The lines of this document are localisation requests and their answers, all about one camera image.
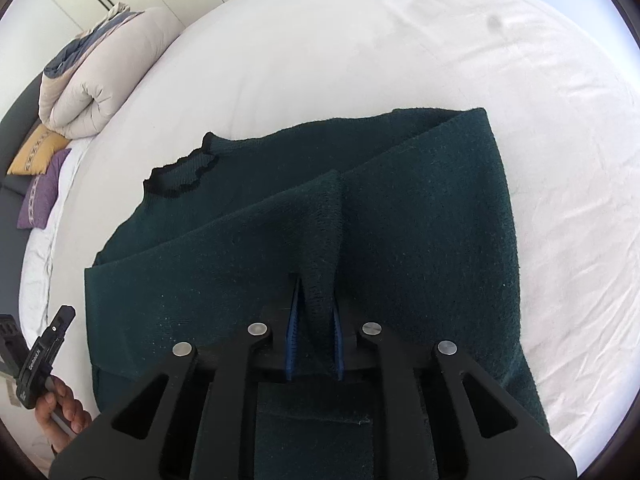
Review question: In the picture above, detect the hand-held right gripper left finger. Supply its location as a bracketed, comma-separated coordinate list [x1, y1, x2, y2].
[48, 278, 302, 480]

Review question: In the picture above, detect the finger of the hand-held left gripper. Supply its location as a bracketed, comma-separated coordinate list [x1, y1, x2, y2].
[37, 305, 76, 361]

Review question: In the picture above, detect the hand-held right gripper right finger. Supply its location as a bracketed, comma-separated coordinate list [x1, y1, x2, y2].
[330, 305, 579, 480]

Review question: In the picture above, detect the dark green sweater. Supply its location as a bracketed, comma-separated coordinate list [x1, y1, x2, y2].
[84, 107, 551, 480]

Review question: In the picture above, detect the person's left hand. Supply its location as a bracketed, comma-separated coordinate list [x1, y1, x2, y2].
[32, 375, 94, 457]

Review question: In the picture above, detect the purple patterned pillow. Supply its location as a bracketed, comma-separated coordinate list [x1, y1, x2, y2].
[17, 149, 72, 230]

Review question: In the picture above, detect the grey padded headboard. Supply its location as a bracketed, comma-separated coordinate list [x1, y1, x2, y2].
[0, 72, 46, 311]

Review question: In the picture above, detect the yellow patterned pillow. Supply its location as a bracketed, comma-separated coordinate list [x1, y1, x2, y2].
[6, 125, 71, 176]

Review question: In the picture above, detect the folded beige duvet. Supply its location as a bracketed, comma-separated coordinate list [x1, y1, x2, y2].
[39, 2, 183, 140]

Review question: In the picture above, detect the bed with white sheet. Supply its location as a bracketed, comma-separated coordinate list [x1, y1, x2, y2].
[20, 0, 640, 466]

